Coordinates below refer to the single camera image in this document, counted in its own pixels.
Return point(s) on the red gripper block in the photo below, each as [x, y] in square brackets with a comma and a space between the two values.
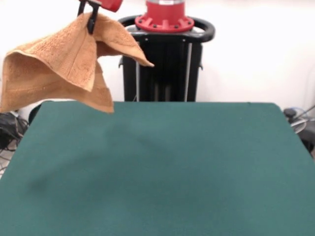
[112, 4]

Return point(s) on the orange terry towel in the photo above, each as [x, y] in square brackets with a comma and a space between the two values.
[49, 61]

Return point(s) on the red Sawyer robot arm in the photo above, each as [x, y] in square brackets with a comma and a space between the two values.
[163, 14]

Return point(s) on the dark green table cloth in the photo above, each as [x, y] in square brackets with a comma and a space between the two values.
[172, 172]

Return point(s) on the small black adapter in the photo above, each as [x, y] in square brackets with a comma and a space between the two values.
[290, 113]

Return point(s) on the grey chair base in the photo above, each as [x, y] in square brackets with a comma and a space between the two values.
[299, 125]

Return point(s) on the black bulky object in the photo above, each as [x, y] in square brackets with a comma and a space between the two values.
[308, 140]

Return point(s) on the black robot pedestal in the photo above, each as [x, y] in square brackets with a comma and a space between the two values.
[162, 73]

